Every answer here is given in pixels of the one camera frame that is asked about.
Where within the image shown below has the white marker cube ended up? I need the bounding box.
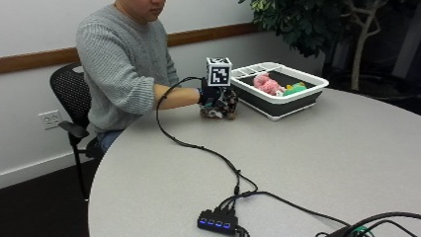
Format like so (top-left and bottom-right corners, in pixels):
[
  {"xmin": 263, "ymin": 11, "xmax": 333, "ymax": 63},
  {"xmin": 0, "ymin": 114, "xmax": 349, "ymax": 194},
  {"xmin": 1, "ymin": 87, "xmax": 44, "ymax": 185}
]
[{"xmin": 205, "ymin": 56, "xmax": 233, "ymax": 88}]

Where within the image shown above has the pink plush toy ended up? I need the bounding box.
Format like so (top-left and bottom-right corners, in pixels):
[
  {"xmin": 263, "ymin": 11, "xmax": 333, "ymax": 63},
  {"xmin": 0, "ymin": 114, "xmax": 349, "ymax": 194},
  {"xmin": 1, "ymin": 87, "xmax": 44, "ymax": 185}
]
[{"xmin": 253, "ymin": 72, "xmax": 286, "ymax": 97}]

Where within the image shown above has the white and black basin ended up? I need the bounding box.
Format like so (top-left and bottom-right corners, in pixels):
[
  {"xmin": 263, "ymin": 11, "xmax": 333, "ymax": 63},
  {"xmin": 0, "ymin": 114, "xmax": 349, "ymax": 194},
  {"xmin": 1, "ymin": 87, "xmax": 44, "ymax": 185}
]
[{"xmin": 229, "ymin": 61, "xmax": 330, "ymax": 121}]

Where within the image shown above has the green and yellow plush toy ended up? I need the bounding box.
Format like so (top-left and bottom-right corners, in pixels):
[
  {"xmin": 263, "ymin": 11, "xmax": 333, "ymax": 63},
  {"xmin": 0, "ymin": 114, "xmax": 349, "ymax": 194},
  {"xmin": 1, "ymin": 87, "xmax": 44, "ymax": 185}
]
[{"xmin": 281, "ymin": 81, "xmax": 309, "ymax": 97}]

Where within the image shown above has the the person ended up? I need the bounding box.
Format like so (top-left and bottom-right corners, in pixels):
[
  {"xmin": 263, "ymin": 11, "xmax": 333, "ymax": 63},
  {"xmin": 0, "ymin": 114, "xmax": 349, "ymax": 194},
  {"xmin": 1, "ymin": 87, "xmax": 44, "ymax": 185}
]
[{"xmin": 74, "ymin": 0, "xmax": 201, "ymax": 153}]

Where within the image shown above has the potted tree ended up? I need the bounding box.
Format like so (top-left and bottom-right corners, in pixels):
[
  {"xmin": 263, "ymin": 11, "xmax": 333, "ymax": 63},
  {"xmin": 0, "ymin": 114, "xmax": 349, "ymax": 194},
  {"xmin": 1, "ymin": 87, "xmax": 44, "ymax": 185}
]
[{"xmin": 238, "ymin": 0, "xmax": 421, "ymax": 92}]

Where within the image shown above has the black mesh office chair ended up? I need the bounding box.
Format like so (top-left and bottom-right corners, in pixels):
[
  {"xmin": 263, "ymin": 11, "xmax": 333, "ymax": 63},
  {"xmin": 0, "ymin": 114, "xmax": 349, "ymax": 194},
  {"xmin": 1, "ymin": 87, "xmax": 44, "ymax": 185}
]
[{"xmin": 49, "ymin": 62, "xmax": 106, "ymax": 201}]

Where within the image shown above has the black hub with blue lights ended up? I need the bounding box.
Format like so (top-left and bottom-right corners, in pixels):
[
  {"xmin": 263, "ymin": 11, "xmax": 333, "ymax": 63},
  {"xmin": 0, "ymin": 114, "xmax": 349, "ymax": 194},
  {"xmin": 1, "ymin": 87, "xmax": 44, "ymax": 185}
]
[{"xmin": 195, "ymin": 208, "xmax": 239, "ymax": 236}]

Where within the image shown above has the black glove cable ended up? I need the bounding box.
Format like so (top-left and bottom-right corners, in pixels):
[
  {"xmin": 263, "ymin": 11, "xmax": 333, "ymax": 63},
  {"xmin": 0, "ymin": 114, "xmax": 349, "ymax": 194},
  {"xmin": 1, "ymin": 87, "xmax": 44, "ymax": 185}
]
[{"xmin": 155, "ymin": 76, "xmax": 261, "ymax": 198}]

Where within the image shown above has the wooden wall rail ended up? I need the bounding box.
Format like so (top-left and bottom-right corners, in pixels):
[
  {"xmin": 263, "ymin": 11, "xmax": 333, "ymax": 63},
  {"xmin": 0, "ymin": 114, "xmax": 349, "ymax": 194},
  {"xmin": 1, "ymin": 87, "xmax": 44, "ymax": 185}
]
[{"xmin": 0, "ymin": 22, "xmax": 261, "ymax": 75}]

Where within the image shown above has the black cable to hub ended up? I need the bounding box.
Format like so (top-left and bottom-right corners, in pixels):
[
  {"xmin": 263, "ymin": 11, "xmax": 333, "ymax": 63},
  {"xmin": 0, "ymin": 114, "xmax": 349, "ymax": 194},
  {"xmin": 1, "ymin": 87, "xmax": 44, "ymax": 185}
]
[{"xmin": 227, "ymin": 191, "xmax": 353, "ymax": 228}]

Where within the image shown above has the white wall outlet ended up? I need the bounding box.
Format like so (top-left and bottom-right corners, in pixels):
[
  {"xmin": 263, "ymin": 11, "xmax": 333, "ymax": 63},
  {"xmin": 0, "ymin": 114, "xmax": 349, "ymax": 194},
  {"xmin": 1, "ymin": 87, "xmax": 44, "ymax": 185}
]
[{"xmin": 37, "ymin": 110, "xmax": 64, "ymax": 130}]

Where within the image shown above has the black cable bundle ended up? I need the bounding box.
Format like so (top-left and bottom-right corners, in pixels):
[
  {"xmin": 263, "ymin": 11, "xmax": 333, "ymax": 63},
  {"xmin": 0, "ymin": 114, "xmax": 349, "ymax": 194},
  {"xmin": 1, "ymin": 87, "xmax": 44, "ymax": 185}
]
[{"xmin": 314, "ymin": 210, "xmax": 421, "ymax": 237}]

